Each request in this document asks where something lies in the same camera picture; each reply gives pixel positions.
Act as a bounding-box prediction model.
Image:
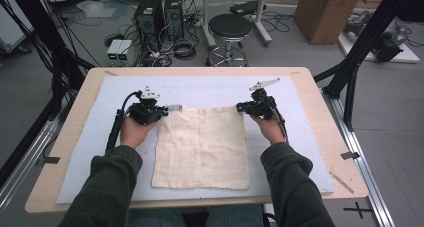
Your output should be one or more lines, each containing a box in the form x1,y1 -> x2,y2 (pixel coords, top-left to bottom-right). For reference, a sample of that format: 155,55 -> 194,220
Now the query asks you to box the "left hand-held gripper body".
128,85 -> 161,126

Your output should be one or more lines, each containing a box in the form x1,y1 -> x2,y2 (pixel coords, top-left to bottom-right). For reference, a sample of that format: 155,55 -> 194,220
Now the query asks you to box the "right hand-held gripper black cable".
271,105 -> 290,143

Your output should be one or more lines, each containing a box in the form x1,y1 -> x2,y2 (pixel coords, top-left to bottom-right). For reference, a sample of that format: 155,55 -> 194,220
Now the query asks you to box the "white panel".
0,0 -> 35,54

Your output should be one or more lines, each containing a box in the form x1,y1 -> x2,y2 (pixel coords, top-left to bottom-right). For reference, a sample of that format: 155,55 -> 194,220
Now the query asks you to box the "slim black computer tower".
163,0 -> 185,41

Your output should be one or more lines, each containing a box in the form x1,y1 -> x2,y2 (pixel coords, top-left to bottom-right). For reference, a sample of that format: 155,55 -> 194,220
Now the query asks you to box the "tangle of floor cables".
138,20 -> 205,68

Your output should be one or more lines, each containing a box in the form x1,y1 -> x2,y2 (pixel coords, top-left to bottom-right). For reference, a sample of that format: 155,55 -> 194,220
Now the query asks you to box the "person's left leg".
126,209 -> 186,227

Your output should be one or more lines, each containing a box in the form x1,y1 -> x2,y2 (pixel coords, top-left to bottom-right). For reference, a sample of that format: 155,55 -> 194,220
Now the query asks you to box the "person's right hand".
249,115 -> 288,146

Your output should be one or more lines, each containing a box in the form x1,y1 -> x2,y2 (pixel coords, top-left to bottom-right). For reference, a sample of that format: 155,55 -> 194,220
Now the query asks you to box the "person's right leg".
204,205 -> 265,227

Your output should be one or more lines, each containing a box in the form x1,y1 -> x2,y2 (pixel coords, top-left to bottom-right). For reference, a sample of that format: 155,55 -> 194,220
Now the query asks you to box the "black metal frame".
0,0 -> 101,188
313,0 -> 424,132

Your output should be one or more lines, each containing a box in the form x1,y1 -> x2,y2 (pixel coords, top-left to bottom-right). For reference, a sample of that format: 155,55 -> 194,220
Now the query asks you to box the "loose black floor cable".
259,9 -> 295,34

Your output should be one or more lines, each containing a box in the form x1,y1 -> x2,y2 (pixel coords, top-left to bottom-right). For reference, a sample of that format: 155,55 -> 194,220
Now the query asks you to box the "brown cardboard box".
293,0 -> 367,46

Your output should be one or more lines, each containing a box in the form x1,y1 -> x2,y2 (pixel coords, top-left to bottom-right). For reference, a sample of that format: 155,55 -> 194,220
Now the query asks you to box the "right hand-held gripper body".
248,77 -> 281,121

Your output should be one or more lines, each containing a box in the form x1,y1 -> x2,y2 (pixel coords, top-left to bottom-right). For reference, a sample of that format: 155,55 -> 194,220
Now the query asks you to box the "clear plastic bag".
76,0 -> 118,20

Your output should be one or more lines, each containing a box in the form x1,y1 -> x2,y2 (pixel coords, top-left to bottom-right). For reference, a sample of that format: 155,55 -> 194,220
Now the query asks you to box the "hand-held gripper black cable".
104,90 -> 143,155
271,105 -> 290,143

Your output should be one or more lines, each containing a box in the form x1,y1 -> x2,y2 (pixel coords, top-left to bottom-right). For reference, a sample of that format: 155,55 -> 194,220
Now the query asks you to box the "thin wooden strip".
329,171 -> 355,195

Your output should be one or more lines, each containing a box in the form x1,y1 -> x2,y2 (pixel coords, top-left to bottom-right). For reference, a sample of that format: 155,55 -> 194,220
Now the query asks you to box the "black flat case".
229,0 -> 268,17

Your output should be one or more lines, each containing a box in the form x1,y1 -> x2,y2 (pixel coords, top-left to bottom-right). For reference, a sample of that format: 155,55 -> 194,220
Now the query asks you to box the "white foam mat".
55,75 -> 335,205

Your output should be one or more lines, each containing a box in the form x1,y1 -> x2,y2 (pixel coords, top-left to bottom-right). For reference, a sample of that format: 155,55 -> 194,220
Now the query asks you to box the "cream cloth with egg print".
151,104 -> 252,191

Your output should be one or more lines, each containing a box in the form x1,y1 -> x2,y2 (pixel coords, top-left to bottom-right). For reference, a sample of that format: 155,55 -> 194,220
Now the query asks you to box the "person's left hand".
119,117 -> 159,150

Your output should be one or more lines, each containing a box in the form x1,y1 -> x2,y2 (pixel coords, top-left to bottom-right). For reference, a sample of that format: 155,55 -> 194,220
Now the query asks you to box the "white board with grey machine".
338,10 -> 421,65

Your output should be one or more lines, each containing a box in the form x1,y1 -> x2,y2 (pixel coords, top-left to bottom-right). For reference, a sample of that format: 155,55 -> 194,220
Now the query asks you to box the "white metal stand leg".
201,0 -> 218,50
252,0 -> 273,47

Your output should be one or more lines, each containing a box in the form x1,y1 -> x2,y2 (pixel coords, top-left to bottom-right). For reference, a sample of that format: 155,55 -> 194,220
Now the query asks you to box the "person's leg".
126,209 -> 186,227
204,205 -> 265,227

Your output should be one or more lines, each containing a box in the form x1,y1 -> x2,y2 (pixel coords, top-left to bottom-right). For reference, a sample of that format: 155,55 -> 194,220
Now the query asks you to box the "aluminium rail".
321,86 -> 396,227
0,118 -> 64,218

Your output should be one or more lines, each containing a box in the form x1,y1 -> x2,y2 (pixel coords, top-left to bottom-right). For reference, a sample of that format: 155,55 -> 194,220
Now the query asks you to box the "white power supply unit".
117,39 -> 134,63
106,39 -> 124,66

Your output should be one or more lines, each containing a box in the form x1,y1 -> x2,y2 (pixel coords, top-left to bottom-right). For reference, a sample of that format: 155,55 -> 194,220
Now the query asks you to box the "left hand-held gripper black cable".
104,90 -> 143,155

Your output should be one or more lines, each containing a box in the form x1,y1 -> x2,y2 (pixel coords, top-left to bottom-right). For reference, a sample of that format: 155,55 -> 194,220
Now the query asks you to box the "black round stool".
206,13 -> 253,67

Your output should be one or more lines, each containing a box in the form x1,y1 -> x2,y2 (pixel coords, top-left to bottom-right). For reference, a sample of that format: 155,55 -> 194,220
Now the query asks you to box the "large black computer tower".
134,0 -> 165,52

